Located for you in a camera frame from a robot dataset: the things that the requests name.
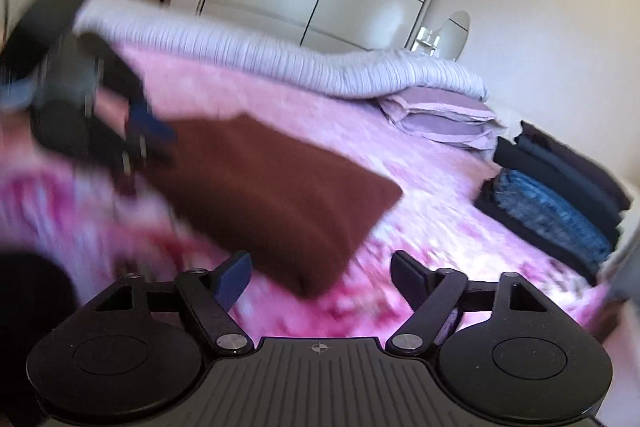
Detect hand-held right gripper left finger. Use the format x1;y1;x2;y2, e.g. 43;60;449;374
95;251;253;355

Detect brown buttoned cardigan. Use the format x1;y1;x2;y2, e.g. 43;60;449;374
145;114;405;300

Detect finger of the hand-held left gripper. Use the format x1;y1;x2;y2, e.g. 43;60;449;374
80;32;177;148
95;109;173;198

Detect white striped duvet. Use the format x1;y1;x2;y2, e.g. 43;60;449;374
75;0;490;102

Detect purple pillow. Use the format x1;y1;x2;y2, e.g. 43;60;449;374
390;111;507;151
379;87;497;124

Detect grey cloth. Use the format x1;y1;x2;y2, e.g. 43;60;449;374
597;222;640;308

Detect oval mirror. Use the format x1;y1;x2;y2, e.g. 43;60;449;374
439;10;471;61

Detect pink floral bedspread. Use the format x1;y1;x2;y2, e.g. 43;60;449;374
0;44;617;427

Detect blue folded jeans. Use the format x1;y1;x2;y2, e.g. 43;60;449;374
492;169;615;269

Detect dark navy folded garment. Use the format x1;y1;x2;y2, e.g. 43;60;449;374
494;137;626;230

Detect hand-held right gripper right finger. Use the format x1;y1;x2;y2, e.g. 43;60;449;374
390;251;551;355

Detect black folded garment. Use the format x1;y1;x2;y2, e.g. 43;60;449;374
519;121;634;210

